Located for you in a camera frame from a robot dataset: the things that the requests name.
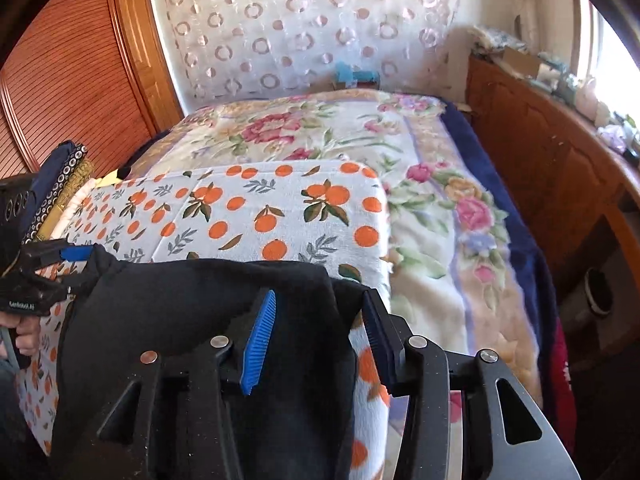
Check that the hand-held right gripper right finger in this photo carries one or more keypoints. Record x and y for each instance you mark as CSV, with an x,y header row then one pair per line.
x,y
375,340

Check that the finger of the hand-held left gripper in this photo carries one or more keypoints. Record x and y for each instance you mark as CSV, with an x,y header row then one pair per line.
x,y
77,253

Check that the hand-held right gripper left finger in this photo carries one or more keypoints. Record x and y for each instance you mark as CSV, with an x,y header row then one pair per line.
x,y
257,342

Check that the black garment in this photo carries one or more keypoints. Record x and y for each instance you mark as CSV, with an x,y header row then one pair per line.
x,y
175,305

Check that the person's left hand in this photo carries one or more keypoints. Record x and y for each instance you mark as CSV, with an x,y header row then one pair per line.
x,y
26,332

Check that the white folded cloth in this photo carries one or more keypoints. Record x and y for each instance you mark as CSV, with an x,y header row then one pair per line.
x,y
75,205

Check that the olive yellow folded cloth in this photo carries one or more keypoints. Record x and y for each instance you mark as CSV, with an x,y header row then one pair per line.
x,y
75,185

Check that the stack of folded fabrics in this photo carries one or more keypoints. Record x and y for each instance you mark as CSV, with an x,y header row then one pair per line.
x,y
52,180

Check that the floral plush blanket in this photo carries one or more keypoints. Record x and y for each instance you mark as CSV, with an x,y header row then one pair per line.
x,y
430,260

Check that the orange fruit print blanket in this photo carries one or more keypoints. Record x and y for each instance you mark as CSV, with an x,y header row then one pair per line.
x,y
250,200

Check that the navy blue blanket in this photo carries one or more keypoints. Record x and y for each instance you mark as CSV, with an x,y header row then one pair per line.
x,y
520,240

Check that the wooden louvered wardrobe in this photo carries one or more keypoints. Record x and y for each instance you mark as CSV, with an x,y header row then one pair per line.
x,y
65,70

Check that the red cloth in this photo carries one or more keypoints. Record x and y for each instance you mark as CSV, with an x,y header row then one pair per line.
x,y
562,385

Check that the black round object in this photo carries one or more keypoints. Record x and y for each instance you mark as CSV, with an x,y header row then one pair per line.
x,y
597,290

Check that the wooden sideboard cabinet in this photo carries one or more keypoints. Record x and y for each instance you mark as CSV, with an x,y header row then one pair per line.
x,y
540,160

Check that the small blue object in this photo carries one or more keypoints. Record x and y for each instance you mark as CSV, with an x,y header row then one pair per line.
x,y
355,76

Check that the cardboard box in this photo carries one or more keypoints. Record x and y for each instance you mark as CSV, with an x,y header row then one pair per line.
x,y
520,62

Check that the pile of papers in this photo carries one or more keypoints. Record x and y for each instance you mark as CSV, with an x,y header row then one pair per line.
x,y
482,40

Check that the beige container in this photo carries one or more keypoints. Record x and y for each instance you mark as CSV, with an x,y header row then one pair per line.
x,y
590,101

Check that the bright window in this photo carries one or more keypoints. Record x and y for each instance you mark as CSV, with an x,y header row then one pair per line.
x,y
610,60

